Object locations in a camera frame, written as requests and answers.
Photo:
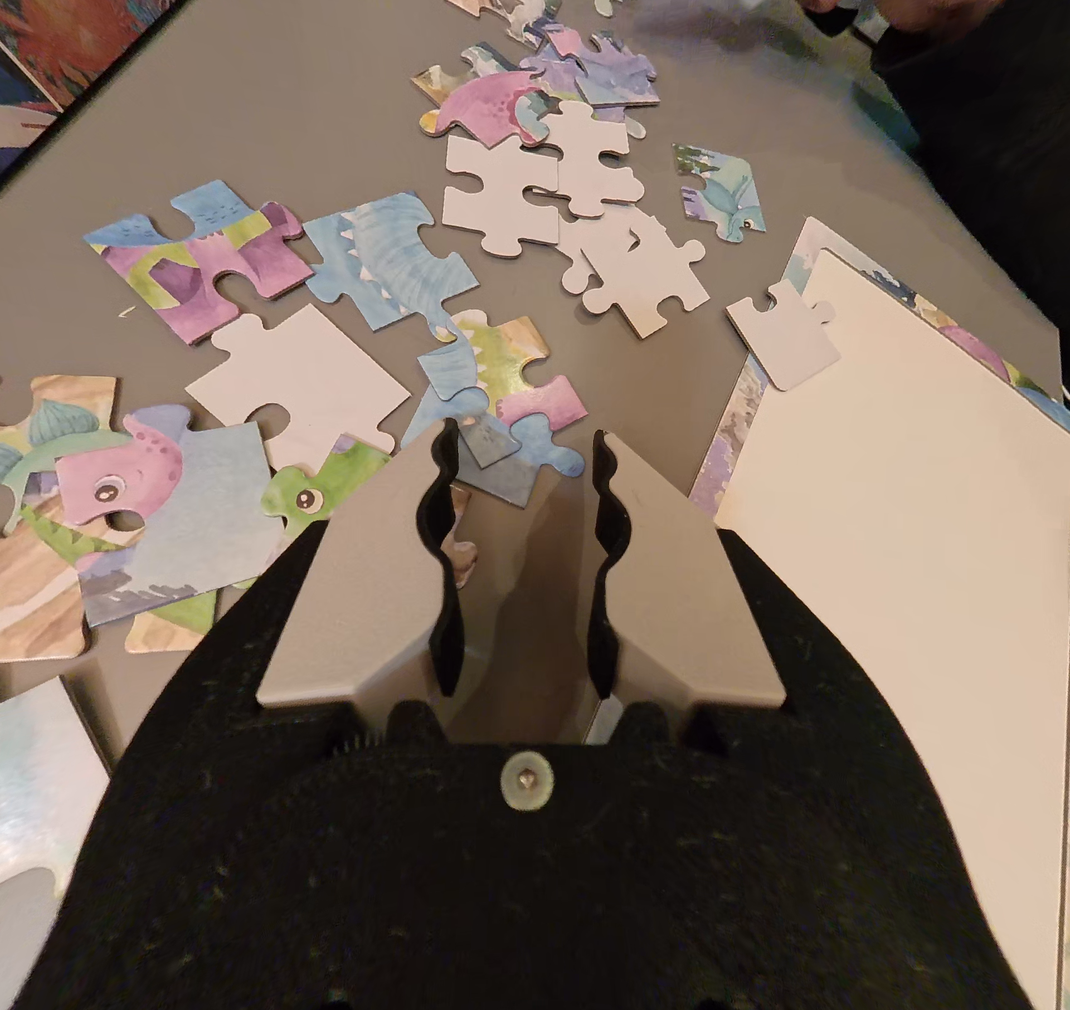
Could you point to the person's right forearm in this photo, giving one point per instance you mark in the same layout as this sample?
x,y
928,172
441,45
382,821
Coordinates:
x,y
986,149

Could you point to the illustrated puzzle box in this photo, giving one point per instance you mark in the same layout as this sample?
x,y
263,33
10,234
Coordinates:
x,y
83,15

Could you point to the shiny plastic sheet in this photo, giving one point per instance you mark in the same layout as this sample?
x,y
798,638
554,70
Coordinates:
x,y
42,793

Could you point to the puzzle tray with painted border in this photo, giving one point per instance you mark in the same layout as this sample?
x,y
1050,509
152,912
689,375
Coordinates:
x,y
903,525

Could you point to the pile of jigsaw pieces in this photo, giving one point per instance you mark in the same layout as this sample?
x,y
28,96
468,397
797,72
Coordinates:
x,y
501,191

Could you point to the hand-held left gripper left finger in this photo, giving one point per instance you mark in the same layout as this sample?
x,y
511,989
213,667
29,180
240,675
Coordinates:
x,y
359,609

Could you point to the blue dinosaur head jigsaw piece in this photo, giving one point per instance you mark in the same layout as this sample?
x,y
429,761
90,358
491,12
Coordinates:
x,y
727,199

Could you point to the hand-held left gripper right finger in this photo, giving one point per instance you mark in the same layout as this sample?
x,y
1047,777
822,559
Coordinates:
x,y
694,617

